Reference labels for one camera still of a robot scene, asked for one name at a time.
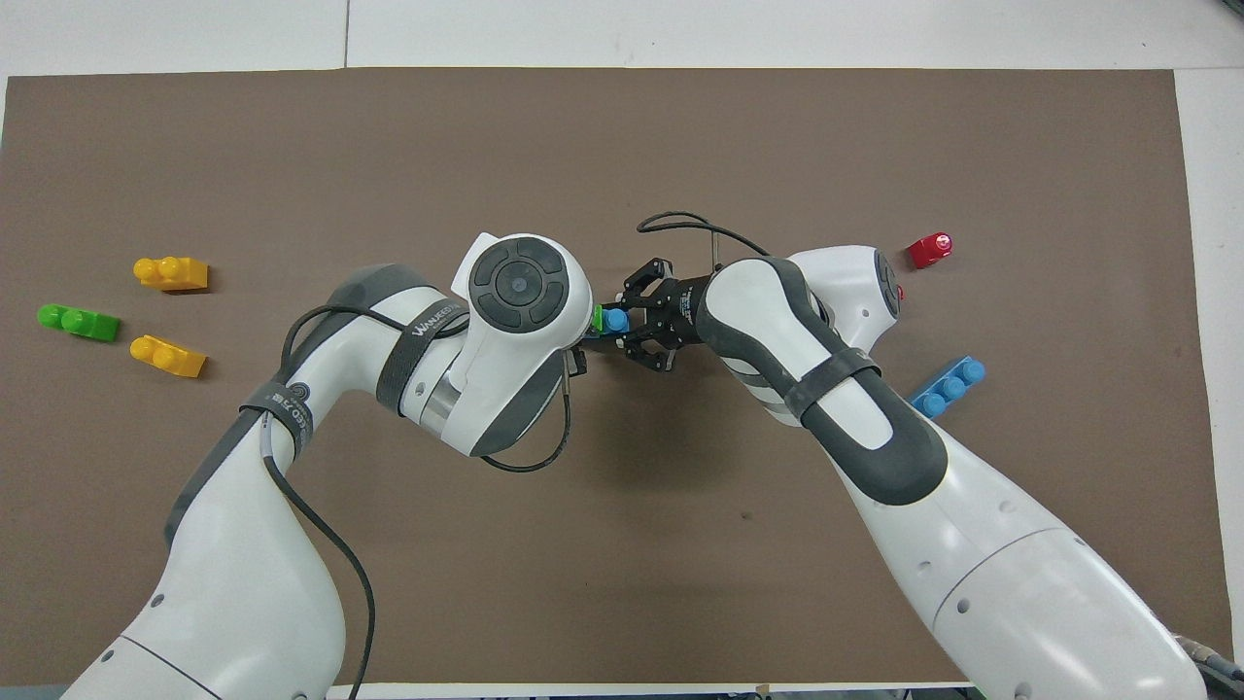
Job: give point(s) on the yellow two-stud toy block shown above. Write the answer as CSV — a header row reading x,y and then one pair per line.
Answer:
x,y
170,358
173,274

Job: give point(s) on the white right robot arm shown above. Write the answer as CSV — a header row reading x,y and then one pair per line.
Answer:
x,y
1020,603

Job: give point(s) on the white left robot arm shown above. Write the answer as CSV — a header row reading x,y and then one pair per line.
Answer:
x,y
243,583

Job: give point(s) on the brown table mat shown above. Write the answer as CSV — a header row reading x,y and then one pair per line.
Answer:
x,y
622,544

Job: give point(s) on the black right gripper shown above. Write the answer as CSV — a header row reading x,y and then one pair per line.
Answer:
x,y
690,313

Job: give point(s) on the blue three-stud toy block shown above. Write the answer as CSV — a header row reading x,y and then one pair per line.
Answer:
x,y
957,381
616,321

